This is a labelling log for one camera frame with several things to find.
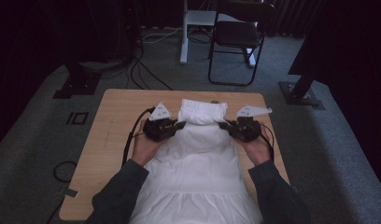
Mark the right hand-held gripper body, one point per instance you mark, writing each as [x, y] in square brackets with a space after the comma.
[246, 129]

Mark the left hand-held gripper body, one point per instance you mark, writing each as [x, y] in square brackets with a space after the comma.
[159, 127]

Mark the white skirt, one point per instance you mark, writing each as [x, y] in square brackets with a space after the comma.
[194, 161]

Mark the person's right hand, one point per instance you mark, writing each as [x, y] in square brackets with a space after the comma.
[257, 151]

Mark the person's left hand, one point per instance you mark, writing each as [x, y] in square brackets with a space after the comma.
[145, 149]

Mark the black slanted stand with base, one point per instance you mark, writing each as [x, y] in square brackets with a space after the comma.
[299, 93]

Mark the black stand with square base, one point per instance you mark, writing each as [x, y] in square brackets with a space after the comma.
[79, 85]

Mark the black folding chair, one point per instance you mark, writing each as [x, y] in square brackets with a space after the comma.
[237, 34]

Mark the dark equipment rack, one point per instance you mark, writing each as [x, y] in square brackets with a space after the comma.
[114, 31]

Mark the dark curtain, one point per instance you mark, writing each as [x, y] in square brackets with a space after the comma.
[291, 17]

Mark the white desk frame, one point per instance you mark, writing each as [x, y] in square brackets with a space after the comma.
[184, 46]

